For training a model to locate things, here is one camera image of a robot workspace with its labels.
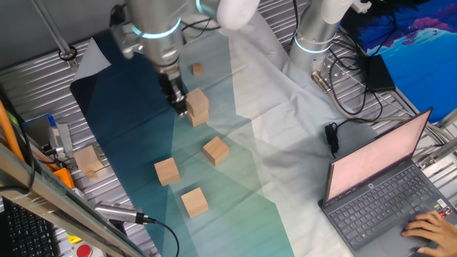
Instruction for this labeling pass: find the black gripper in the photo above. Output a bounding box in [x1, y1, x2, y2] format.
[156, 61, 188, 118]

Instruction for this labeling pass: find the person bare hand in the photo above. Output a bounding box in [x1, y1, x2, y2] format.
[401, 209, 457, 257]

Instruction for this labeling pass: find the blue green white tablecloth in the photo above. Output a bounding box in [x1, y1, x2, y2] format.
[69, 9, 381, 257]

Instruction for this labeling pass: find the blue and silver device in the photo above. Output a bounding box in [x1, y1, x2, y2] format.
[21, 113, 75, 163]

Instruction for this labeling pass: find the orange box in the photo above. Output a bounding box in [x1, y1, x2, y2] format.
[52, 167, 76, 190]

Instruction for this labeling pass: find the thin metal pole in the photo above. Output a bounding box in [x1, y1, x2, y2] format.
[31, 0, 79, 69]

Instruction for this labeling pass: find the orange pole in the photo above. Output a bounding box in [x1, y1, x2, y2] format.
[0, 99, 25, 163]

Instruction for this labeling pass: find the grey box red button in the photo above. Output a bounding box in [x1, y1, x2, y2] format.
[75, 243, 94, 257]

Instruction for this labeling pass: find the black keyboard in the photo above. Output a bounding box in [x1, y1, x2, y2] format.
[0, 198, 61, 257]

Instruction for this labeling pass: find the black power brick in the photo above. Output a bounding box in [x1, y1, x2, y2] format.
[364, 54, 396, 94]

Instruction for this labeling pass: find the grey laptop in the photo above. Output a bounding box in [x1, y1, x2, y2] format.
[318, 106, 457, 257]

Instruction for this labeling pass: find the blue painted poster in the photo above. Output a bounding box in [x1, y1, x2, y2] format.
[342, 0, 457, 124]

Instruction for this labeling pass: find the white camera bracket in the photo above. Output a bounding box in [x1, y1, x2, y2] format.
[109, 3, 144, 60]

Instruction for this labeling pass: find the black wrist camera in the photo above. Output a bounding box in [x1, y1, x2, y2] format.
[109, 4, 124, 26]

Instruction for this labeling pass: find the silver bar camera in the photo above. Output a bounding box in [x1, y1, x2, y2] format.
[94, 200, 146, 226]

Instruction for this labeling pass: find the black camera lead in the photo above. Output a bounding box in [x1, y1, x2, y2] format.
[142, 216, 180, 257]

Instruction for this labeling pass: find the black bundled cable connector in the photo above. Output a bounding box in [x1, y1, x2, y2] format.
[323, 121, 341, 158]

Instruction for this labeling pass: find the metal frame beam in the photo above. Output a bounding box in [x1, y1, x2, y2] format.
[0, 142, 147, 257]

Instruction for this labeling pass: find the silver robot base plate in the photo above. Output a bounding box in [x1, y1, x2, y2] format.
[309, 53, 361, 96]

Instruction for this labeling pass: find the grey cable conduit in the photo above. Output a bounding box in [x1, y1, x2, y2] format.
[310, 69, 435, 126]

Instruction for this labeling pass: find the black base cable bundle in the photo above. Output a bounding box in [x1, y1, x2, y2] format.
[326, 34, 386, 124]

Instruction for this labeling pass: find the aluminium profile rail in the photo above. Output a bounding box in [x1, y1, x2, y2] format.
[416, 109, 457, 171]

